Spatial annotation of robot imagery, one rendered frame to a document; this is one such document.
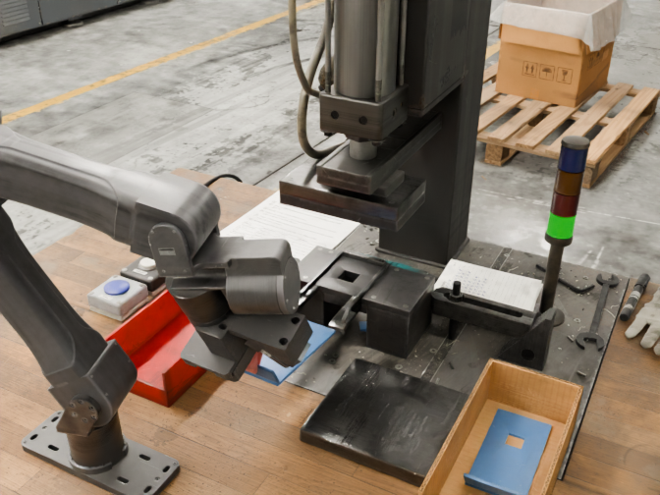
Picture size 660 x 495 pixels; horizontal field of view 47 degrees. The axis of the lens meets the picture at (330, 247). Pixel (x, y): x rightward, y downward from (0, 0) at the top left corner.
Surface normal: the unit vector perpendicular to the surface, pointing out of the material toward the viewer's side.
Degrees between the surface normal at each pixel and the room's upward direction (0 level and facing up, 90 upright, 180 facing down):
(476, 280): 2
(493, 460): 0
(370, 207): 90
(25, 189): 93
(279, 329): 25
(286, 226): 1
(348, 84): 90
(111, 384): 61
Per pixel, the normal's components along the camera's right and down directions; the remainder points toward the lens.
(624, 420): 0.00, -0.86
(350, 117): -0.47, 0.45
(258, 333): -0.22, -0.59
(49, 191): -0.19, 0.46
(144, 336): 0.89, 0.24
